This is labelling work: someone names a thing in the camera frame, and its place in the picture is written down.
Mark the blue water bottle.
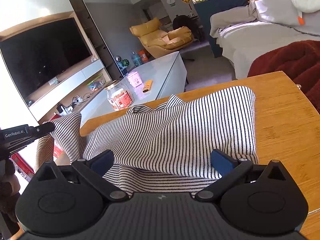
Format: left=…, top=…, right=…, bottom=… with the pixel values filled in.
left=131, top=51, right=142, bottom=67

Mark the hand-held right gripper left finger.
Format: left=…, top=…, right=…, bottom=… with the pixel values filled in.
left=37, top=150, right=129, bottom=203

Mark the dark red fleece blanket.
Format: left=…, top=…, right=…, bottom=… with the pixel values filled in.
left=247, top=40, right=320, bottom=110

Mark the white glass coffee table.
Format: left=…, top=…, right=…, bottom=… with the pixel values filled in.
left=80, top=51, right=188, bottom=123

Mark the dark tall wall panel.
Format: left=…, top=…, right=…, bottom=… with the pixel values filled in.
left=64, top=0, right=124, bottom=77

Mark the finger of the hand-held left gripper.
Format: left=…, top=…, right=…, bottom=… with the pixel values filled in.
left=26, top=122, right=56, bottom=140
left=7, top=134, right=48, bottom=153

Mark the white covered sofa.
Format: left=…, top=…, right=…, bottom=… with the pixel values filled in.
left=209, top=0, right=320, bottom=80

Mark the red rack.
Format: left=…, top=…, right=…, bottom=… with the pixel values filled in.
left=11, top=154, right=35, bottom=179

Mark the red retro box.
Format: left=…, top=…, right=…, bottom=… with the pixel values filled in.
left=46, top=114, right=65, bottom=158

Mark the large black television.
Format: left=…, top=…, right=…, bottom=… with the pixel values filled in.
left=0, top=17, right=93, bottom=100

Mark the pink tin box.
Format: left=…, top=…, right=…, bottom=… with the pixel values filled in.
left=127, top=71, right=143, bottom=88

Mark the orange remote control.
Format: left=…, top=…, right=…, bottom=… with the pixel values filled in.
left=142, top=79, right=153, bottom=93

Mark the grey blanket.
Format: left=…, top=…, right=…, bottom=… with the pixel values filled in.
left=209, top=5, right=258, bottom=38

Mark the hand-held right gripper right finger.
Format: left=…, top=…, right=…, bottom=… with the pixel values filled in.
left=195, top=149, right=287, bottom=202

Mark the black white striped garment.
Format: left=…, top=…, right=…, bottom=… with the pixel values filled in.
left=35, top=86, right=258, bottom=197

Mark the yellow leather armchair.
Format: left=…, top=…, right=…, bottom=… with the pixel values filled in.
left=129, top=17, right=194, bottom=58

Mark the glass jar with gold lid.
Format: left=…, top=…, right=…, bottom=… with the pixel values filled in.
left=104, top=79, right=135, bottom=112

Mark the dark blue tank cabinet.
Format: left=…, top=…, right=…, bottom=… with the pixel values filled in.
left=194, top=0, right=253, bottom=58

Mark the wooden white tv cabinet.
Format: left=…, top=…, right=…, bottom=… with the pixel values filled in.
left=0, top=11, right=113, bottom=123

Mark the person's left forearm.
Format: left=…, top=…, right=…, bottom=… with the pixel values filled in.
left=0, top=144, right=22, bottom=233

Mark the black chair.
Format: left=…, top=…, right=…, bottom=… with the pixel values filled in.
left=172, top=15, right=200, bottom=42

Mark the clear container green lid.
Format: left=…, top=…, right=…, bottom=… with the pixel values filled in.
left=86, top=74, right=107, bottom=92

